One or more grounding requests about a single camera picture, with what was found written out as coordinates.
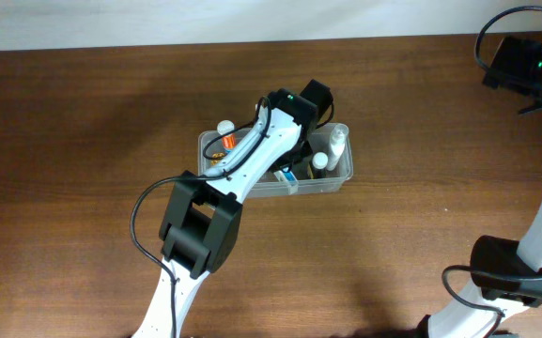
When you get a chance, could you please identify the dark bottle white cap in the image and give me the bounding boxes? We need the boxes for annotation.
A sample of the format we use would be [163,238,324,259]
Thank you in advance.
[308,152,328,179]

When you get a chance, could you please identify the small gold-lidded jar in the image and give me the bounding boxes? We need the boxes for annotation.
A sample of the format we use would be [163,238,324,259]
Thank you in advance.
[210,152,226,166]

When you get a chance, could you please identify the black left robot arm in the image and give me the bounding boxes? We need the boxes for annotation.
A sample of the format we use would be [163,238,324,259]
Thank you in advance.
[135,80,334,337]

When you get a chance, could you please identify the orange effervescent tablet tube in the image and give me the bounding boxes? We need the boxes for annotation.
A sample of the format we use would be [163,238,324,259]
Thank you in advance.
[217,120,237,152]

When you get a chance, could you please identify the white Panadol box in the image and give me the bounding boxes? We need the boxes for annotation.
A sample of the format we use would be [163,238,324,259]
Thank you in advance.
[273,170,299,195]

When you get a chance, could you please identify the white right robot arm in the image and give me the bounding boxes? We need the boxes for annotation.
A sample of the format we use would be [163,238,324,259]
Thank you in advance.
[412,6,542,337]

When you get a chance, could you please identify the clear plastic container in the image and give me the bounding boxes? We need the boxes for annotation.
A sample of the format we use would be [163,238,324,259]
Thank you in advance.
[198,123,354,198]

